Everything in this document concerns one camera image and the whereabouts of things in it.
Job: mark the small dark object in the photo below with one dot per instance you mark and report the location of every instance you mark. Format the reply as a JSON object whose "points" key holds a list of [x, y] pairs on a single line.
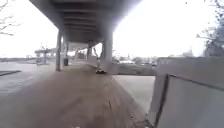
{"points": [[100, 71]]}

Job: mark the pale concrete side strip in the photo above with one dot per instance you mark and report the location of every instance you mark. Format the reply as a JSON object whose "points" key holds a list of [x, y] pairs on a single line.
{"points": [[138, 87]]}

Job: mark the dark bin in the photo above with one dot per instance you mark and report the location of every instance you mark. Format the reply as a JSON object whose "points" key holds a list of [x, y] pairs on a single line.
{"points": [[66, 61]]}

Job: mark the grey concrete elevated bridge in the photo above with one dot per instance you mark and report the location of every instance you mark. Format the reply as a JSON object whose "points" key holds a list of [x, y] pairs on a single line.
{"points": [[85, 20]]}

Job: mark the brown brick path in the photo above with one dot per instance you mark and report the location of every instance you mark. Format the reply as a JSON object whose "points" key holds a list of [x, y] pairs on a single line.
{"points": [[71, 100]]}

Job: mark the grey paved open ground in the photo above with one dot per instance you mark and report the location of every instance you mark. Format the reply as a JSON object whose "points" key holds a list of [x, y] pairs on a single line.
{"points": [[20, 75]]}

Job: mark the bare tree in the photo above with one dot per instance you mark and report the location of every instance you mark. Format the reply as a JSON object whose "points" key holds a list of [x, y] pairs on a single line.
{"points": [[6, 23], [215, 40]]}

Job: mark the low grey wall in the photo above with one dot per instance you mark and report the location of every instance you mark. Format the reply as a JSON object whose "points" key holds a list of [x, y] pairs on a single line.
{"points": [[133, 69]]}

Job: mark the grey concrete barrier wall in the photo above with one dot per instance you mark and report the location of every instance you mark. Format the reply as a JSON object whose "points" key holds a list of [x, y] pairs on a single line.
{"points": [[190, 93]]}

